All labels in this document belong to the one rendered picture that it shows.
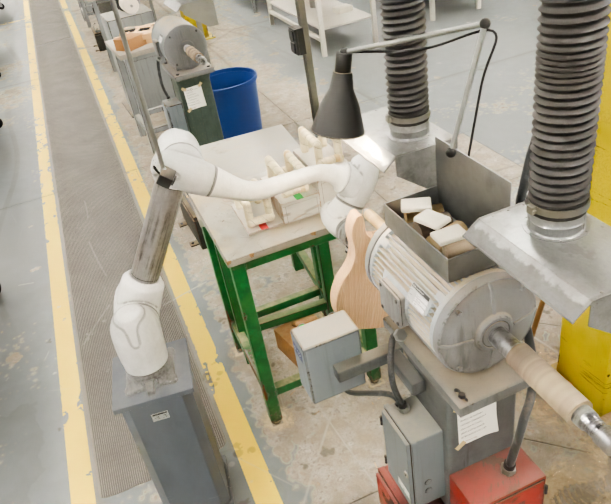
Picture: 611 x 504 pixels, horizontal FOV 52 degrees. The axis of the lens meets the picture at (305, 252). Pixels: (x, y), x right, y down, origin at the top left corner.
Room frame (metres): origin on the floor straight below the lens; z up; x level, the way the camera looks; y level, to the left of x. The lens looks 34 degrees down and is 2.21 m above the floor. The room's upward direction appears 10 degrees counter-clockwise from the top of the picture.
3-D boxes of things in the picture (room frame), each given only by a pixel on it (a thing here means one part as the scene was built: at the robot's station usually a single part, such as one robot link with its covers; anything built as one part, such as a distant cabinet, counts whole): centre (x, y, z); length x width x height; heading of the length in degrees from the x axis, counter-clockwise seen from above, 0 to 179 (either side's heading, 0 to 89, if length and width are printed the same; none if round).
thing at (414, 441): (1.09, -0.19, 0.93); 0.15 x 0.10 x 0.55; 16
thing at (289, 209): (2.29, 0.02, 0.98); 0.27 x 0.16 x 0.09; 16
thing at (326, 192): (2.33, -0.13, 1.02); 0.27 x 0.15 x 0.17; 16
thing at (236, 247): (2.33, 0.10, 0.55); 0.62 x 0.58 x 0.76; 16
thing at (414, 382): (1.16, -0.20, 1.02); 0.13 x 0.04 x 0.04; 16
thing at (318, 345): (1.21, -0.06, 0.99); 0.24 x 0.21 x 0.26; 16
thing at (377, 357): (1.22, -0.11, 1.02); 0.19 x 0.04 x 0.04; 106
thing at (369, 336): (2.13, -0.22, 0.45); 0.05 x 0.05 x 0.90; 16
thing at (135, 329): (1.70, 0.61, 0.87); 0.18 x 0.16 x 0.22; 9
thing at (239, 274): (1.99, 0.26, 0.45); 0.05 x 0.05 x 0.90; 16
